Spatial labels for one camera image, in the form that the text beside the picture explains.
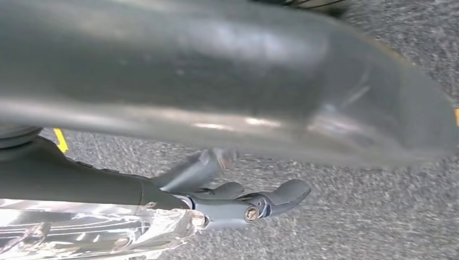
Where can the shiny silver crinkled sheet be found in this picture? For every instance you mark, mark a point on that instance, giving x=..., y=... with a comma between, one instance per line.
x=89, y=229

